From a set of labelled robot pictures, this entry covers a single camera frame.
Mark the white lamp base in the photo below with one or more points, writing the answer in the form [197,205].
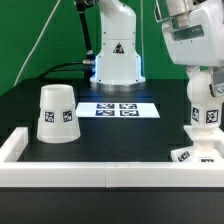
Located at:
[203,149]

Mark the white lamp bulb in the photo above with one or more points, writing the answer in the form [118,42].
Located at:
[206,110]

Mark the white U-shaped fence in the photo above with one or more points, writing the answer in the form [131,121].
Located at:
[14,173]

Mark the white lamp shade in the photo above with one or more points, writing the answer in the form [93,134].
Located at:
[58,122]

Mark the white marker sheet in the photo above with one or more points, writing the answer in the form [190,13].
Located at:
[117,110]

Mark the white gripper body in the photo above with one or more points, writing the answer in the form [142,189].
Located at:
[201,43]

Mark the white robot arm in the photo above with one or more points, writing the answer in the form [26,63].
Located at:
[118,63]

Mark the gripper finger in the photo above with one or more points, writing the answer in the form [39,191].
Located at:
[217,81]
[192,71]

